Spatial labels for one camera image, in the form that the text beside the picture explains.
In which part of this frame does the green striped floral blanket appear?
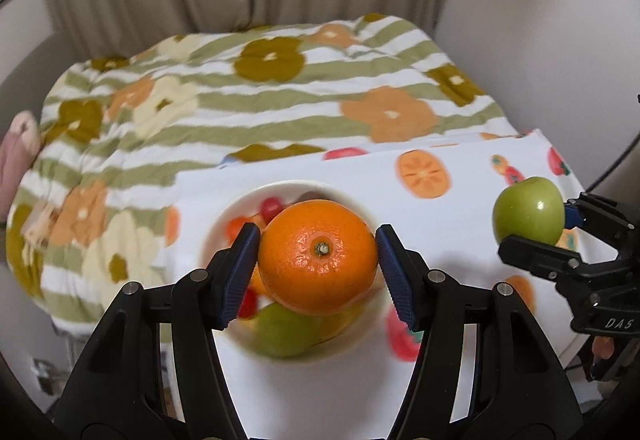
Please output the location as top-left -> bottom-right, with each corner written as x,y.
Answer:
5,13 -> 516,336

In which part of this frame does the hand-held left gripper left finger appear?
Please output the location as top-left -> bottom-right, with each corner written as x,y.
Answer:
54,221 -> 262,440

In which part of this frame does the tiny orange kumquat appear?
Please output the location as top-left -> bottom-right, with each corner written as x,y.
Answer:
226,217 -> 253,243

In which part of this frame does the black cable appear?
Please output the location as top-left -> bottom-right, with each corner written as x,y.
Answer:
582,117 -> 640,195

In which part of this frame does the green apple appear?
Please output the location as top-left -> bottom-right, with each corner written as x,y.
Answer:
254,303 -> 326,359
492,177 -> 566,247

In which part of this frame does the red cherry tomato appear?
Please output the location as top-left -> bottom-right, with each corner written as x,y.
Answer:
261,197 -> 286,225

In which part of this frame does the cream and yellow oval plate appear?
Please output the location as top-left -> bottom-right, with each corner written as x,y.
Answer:
199,179 -> 397,363

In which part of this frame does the large orange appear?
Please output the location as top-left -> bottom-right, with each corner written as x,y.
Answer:
257,199 -> 379,317

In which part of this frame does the white fruit print cloth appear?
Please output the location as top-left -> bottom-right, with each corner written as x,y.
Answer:
157,127 -> 588,426

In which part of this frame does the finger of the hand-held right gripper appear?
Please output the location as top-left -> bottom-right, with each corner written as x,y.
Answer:
497,234 -> 608,293
563,191 -> 634,241

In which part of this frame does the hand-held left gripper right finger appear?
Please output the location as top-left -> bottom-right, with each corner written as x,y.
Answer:
375,223 -> 584,440

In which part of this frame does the person's right hand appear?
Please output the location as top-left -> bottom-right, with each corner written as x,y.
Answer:
589,334 -> 628,382

